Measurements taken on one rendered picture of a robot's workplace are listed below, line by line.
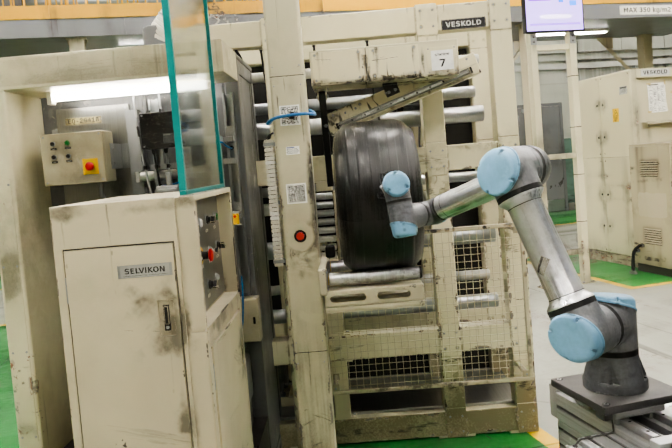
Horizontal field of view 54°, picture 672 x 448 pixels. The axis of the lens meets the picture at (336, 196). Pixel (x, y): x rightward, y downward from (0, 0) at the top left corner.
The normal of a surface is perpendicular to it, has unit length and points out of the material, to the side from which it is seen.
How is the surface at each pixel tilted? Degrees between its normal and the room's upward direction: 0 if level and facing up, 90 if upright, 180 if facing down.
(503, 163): 83
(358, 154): 55
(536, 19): 90
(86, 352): 90
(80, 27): 90
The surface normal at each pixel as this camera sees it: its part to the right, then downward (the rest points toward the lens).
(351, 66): -0.02, 0.05
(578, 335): -0.69, 0.22
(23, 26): 0.24, 0.00
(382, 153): -0.06, -0.50
